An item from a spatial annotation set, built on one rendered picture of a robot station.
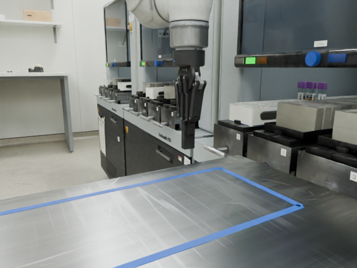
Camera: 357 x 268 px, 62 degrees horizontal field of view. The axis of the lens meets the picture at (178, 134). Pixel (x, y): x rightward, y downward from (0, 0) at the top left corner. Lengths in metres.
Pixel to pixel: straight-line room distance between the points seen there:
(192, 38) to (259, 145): 0.28
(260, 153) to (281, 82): 0.36
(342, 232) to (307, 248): 0.05
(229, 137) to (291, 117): 0.17
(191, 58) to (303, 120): 0.28
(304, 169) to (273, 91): 0.42
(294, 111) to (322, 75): 0.43
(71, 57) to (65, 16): 0.50
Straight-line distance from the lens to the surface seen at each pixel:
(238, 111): 0.81
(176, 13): 0.69
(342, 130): 0.65
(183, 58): 0.68
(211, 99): 1.02
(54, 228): 0.30
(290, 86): 1.03
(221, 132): 0.81
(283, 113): 0.74
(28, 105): 4.16
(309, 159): 0.60
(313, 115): 0.68
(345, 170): 0.56
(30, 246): 0.29
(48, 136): 4.23
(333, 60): 0.64
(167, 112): 1.14
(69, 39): 4.17
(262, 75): 0.94
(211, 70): 1.02
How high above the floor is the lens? 0.96
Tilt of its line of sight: 13 degrees down
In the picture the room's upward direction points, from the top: straight up
